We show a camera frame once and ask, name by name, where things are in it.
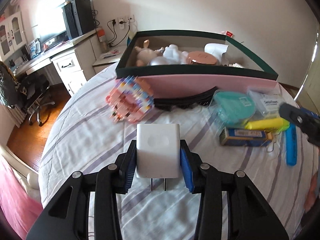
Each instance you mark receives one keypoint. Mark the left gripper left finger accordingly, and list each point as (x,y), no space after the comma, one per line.
(66,216)

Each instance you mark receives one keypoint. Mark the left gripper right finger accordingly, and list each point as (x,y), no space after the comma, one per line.
(249,214)

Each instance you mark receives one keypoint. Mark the blue highlighter marker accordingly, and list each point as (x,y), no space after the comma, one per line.
(291,145)

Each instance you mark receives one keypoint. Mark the yellow highlighter marker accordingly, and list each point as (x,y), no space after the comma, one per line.
(275,124)

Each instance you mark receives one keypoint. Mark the clear dental floss box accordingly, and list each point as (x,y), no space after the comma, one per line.
(267,103)

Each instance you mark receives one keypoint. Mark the blue pencil lead box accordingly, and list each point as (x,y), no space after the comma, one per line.
(244,137)

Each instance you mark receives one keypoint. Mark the teal round case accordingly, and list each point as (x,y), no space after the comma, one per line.
(233,108)

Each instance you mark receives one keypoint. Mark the pink block cat figure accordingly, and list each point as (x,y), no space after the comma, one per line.
(236,65)

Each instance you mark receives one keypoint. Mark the white power adapter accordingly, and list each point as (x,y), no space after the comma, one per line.
(158,151)

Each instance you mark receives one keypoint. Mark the rose gold metal tin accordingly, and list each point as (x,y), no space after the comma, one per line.
(200,57)

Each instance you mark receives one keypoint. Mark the colourful block figure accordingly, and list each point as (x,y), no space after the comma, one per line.
(130,99)

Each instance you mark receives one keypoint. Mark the black hair claw clip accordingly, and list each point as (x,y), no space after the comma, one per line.
(202,99)

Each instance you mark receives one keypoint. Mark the baby doll figurine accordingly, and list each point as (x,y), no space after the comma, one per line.
(145,54)

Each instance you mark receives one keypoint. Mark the person right hand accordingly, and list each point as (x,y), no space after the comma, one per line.
(311,196)

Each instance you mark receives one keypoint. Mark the pink bed sheet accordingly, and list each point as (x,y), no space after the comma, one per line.
(20,210)

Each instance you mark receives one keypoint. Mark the black office chair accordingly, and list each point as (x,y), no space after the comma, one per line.
(30,93)

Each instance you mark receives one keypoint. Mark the pink storage box dark rim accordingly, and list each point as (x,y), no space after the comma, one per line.
(180,80)

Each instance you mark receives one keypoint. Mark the white computer desk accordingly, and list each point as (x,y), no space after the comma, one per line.
(73,61)

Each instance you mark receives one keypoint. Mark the low white bedside table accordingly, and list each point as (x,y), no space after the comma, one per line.
(101,64)

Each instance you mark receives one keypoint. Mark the white glass door cabinet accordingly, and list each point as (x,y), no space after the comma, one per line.
(12,35)

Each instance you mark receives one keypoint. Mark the computer monitor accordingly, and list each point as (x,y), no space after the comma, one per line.
(50,25)

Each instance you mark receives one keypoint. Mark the black computer tower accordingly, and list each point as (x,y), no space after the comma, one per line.
(78,18)

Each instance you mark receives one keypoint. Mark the wall power sockets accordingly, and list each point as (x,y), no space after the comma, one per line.
(125,21)

